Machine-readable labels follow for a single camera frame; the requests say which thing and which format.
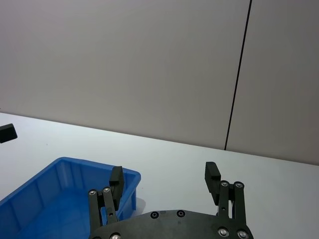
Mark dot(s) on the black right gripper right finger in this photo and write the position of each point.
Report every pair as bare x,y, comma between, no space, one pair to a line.
211,181

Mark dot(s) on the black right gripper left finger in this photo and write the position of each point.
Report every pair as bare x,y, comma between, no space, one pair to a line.
109,201

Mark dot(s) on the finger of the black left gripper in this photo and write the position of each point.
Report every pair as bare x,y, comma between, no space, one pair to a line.
7,134

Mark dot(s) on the blue plastic bin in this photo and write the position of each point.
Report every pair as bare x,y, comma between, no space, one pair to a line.
49,211

